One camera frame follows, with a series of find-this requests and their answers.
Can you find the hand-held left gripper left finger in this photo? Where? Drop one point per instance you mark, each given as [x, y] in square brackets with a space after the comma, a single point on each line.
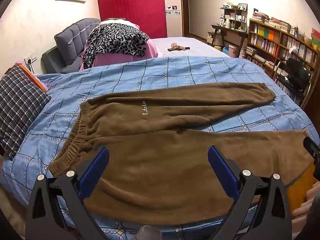
[93, 172]

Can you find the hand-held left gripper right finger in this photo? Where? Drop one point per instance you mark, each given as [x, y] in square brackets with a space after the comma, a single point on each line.
[222, 172]

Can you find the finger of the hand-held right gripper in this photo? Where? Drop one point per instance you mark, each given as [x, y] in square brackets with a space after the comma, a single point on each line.
[312, 148]

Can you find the brown fleece pants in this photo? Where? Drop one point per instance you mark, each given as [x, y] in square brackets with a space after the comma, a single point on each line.
[160, 155]

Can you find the black office chair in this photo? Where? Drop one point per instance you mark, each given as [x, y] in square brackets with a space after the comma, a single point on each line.
[297, 72]

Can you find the dark plaid pillow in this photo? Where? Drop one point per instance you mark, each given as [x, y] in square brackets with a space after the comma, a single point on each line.
[20, 105]

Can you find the stack of coloured boxes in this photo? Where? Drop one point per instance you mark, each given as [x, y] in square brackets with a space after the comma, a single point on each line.
[315, 36]

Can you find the orange pillow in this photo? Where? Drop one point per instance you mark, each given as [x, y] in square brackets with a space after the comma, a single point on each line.
[33, 77]

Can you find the pink blanket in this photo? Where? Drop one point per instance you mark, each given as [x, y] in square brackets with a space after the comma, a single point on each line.
[112, 58]

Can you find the wooden bookshelf with books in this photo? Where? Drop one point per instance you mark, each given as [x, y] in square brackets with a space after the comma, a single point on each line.
[275, 37]

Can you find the blue checked blanket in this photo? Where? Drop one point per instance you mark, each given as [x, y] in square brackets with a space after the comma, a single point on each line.
[162, 72]

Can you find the pink bin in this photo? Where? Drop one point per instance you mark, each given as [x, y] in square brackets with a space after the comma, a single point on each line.
[233, 51]

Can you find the blue bucket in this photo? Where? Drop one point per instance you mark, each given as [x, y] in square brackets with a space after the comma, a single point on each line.
[225, 50]

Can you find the pale lilac bed sheet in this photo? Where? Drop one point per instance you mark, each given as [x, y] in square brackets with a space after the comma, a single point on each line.
[200, 47]

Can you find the leopard print blanket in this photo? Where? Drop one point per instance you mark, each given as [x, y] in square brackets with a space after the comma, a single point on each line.
[112, 38]

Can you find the grey padded headboard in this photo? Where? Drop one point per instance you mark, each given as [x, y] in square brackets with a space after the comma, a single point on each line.
[70, 37]

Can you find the dark wooden desk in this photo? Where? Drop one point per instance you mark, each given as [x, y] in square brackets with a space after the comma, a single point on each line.
[225, 27]

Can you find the small wooden desk shelf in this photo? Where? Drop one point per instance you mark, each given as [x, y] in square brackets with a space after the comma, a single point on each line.
[233, 13]

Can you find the wall socket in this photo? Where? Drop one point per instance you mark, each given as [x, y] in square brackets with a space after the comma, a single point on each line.
[30, 59]

